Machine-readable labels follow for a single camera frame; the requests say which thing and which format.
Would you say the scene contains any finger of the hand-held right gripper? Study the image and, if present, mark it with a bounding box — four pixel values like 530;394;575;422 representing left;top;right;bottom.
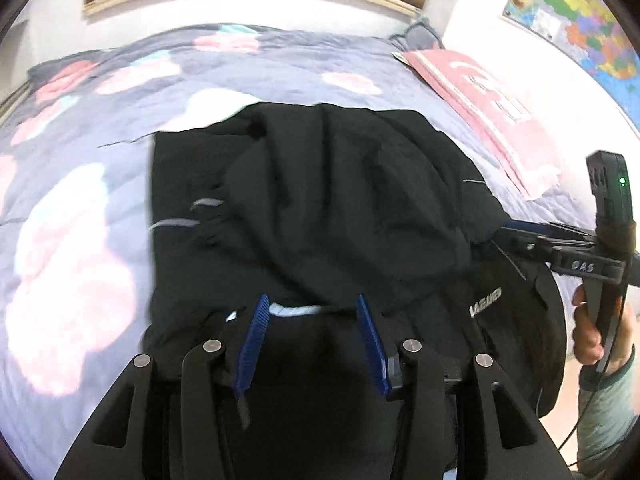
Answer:
492;227;557;264
504;219;597;247

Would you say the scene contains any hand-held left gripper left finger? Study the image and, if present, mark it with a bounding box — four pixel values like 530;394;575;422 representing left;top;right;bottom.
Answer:
54;294;271;480

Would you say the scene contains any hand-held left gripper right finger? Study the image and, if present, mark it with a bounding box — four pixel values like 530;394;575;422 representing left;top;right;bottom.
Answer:
356;294;576;480

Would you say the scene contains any black hooded jacket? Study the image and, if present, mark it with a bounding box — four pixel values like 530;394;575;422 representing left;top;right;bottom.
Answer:
141;101;566;480

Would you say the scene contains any person's right forearm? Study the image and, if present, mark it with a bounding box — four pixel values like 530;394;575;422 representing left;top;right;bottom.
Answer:
575;345;640;478

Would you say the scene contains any person's right hand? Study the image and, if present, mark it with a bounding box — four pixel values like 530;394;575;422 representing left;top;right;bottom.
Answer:
571;285;637;367

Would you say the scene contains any pink pillow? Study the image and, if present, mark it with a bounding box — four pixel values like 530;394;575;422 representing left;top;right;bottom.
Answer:
402;50;563;202

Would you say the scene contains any grey floral blanket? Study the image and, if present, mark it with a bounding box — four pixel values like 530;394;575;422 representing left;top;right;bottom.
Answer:
0;24;591;480

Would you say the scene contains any grey pillow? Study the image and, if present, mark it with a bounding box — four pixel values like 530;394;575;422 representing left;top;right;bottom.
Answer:
389;19;446;52

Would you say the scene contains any black cable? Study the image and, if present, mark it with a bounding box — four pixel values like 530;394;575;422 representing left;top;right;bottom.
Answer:
557;240;636;453

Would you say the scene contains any colourful wall map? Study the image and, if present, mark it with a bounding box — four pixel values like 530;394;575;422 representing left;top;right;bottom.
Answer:
501;0;640;126

